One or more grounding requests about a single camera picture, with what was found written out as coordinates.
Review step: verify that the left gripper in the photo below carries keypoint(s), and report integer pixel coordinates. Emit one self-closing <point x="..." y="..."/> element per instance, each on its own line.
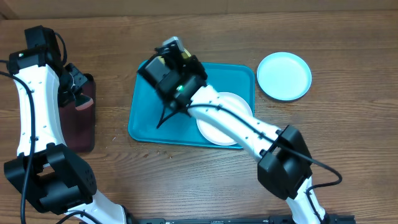
<point x="64" y="98"/>

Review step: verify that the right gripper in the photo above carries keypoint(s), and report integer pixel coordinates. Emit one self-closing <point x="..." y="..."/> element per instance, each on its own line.
<point x="197" y="68"/>

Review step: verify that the green rimmed plate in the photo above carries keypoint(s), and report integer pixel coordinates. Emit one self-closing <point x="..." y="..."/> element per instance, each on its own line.
<point x="169" y="55"/>

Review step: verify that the green and red sponge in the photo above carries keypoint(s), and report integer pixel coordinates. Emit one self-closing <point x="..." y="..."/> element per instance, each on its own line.
<point x="83" y="102"/>

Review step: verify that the white plate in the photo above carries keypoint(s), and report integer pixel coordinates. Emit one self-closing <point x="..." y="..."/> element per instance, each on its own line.
<point x="214" y="135"/>

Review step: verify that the light blue plate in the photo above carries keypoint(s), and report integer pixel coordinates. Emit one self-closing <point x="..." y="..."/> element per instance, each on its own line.
<point x="284" y="76"/>

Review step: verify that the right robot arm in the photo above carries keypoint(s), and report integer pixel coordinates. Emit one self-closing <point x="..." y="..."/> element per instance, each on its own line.
<point x="284" y="164"/>

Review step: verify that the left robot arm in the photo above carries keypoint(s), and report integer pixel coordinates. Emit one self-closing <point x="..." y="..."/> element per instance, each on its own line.
<point x="57" y="112"/>

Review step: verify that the black and maroon tray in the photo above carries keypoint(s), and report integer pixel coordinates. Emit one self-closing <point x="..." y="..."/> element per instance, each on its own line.
<point x="78" y="126"/>

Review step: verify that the teal plastic serving tray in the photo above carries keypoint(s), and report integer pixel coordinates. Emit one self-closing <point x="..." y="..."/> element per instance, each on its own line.
<point x="181" y="129"/>

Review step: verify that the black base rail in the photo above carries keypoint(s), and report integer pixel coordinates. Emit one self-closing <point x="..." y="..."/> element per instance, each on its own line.
<point x="278" y="219"/>

